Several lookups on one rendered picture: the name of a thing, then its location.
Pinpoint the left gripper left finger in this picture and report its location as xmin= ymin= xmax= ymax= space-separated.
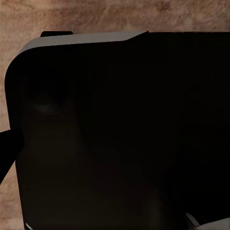
xmin=0 ymin=127 xmax=24 ymax=184

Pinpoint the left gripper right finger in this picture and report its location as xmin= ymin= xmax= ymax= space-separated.
xmin=215 ymin=127 xmax=230 ymax=165

